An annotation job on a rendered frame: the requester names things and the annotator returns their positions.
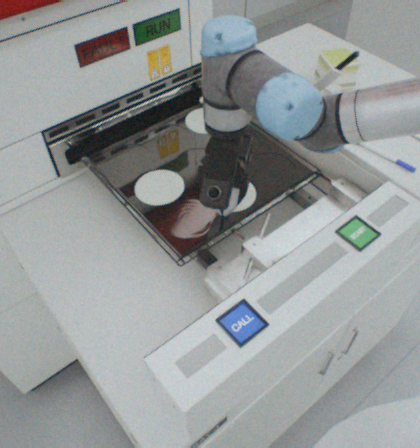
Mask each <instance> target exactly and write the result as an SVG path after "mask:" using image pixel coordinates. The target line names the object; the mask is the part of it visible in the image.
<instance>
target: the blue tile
mask: <svg viewBox="0 0 420 448"><path fill-rule="evenodd" d="M220 321H221V323H222V324H223V325H224V326H225V327H226V328H227V329H228V330H229V331H230V332H231V335H232V336H233V337H235V338H236V339H237V340H238V341H239V342H240V343H242V342H244V341H245V340H246V339H247V338H249V337H250V336H251V335H253V334H254V333H255V332H256V331H258V330H259V329H260V328H261V327H263V326H264V325H265V324H264V323H263V322H262V321H261V320H260V319H258V318H257V317H256V316H255V315H254V314H253V313H252V312H251V310H250V309H249V308H248V307H247V306H246V305H245V304H244V303H243V304H241V305H240V306H239V307H237V308H236V309H235V310H233V311H232V312H231V313H230V314H229V315H227V316H226V317H225V318H223V319H222V320H220Z"/></svg>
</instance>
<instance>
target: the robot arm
mask: <svg viewBox="0 0 420 448"><path fill-rule="evenodd" d="M257 42H258V40H257V38H256V28H255V26H254V24H253V23H252V22H251V21H250V20H248V19H246V18H244V17H238V16H221V17H215V18H213V19H211V20H209V21H208V22H207V23H206V24H205V25H204V26H203V28H202V30H201V50H200V52H199V53H200V55H201V73H202V96H201V97H200V98H199V102H200V103H203V118H204V123H205V130H206V131H207V133H208V134H209V135H211V138H210V140H209V143H208V144H207V146H206V148H205V153H206V155H205V156H204V157H202V159H201V161H200V162H201V163H202V164H203V165H199V166H198V168H197V171H198V176H197V182H198V186H199V188H200V189H201V191H200V195H199V201H200V202H201V203H202V204H203V206H204V207H207V208H212V209H215V210H216V211H217V212H218V214H219V215H221V216H225V217H226V216H228V215H229V214H231V213H232V211H233V210H234V209H235V208H236V207H237V206H238V205H239V204H240V202H241V201H242V200H243V199H244V198H245V196H246V194H247V192H248V189H249V184H250V181H249V179H248V178H249V175H247V174H245V171H246V165H245V164H244V163H246V161H247V158H248V165H249V164H250V162H251V153H252V141H253V135H250V134H246V133H247V132H248V130H249V126H250V119H251V116H252V117H253V118H254V119H256V120H257V121H258V122H260V123H261V125H262V126H263V127H265V128H266V129H267V130H269V132H271V133H273V134H276V135H277V136H279V137H280V138H282V139H284V140H287V141H291V140H294V141H296V142H297V143H299V144H301V145H302V146H303V147H305V148H306V149H308V150H310V151H313V152H318V153H321V154H331V153H335V152H337V151H339V150H340V149H341V148H343V147H344V146H345V145H347V144H354V143H361V142H366V141H373V140H386V139H392V138H399V137H404V136H411V135H417V134H420V76H416V77H412V78H408V79H404V80H400V81H396V82H392V83H384V84H379V85H375V86H371V87H367V88H362V89H358V90H354V91H346V92H341V93H337V94H332V95H329V96H322V95H321V93H320V92H319V90H318V89H317V88H316V87H314V86H313V85H312V84H311V83H310V82H309V81H308V80H307V79H306V78H304V77H303V76H301V75H299V74H297V73H295V72H293V71H292V70H288V69H287V68H285V67H284V66H282V65H281V64H280V63H278V62H277V61H275V60H274V59H272V58H271V57H269V56H268V55H265V54H264V53H263V52H262V51H261V50H259V49H257V48H256V43H257ZM247 138H249V139H250V140H249V143H248V142H247V141H245V140H244V139H247Z"/></svg>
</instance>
